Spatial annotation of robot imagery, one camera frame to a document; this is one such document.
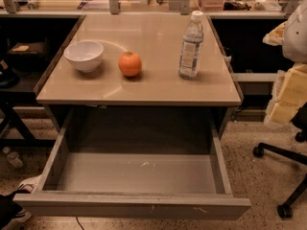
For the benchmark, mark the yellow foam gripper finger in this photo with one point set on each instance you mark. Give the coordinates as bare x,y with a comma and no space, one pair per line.
289,94
276,36

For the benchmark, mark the orange fruit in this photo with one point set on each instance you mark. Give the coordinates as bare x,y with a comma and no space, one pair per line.
130,64

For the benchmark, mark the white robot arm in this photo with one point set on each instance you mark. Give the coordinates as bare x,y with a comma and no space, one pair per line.
294,45

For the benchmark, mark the open grey drawer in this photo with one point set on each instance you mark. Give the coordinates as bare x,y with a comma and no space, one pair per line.
136,162

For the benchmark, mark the clear plastic water bottle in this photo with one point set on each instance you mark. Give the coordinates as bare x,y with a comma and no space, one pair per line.
191,47

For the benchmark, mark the white ceramic bowl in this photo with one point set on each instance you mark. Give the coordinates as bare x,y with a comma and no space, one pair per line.
84,56

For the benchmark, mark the white sneaker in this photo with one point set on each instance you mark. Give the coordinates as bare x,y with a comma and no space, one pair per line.
10,211

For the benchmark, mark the small jar on floor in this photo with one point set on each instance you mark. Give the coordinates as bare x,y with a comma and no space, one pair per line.
13,158

